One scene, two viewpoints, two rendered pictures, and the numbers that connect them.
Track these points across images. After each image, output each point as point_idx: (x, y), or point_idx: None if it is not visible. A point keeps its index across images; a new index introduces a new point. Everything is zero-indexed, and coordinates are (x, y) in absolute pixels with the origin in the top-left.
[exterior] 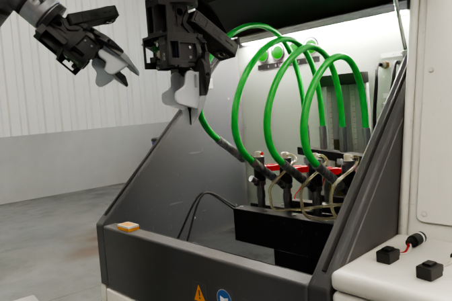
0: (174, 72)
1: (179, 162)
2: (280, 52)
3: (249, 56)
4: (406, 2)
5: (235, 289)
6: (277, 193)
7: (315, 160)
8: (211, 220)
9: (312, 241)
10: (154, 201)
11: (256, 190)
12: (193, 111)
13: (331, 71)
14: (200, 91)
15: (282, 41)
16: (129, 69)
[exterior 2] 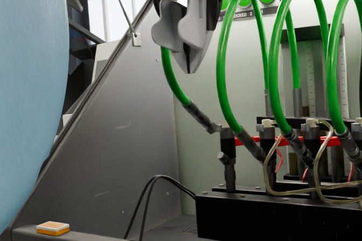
0: None
1: (104, 140)
2: (227, 2)
3: None
4: None
5: None
6: (220, 176)
7: (343, 123)
8: (141, 214)
9: (317, 232)
10: (75, 192)
11: (224, 171)
12: (194, 53)
13: (321, 17)
14: (208, 24)
15: None
16: (68, 2)
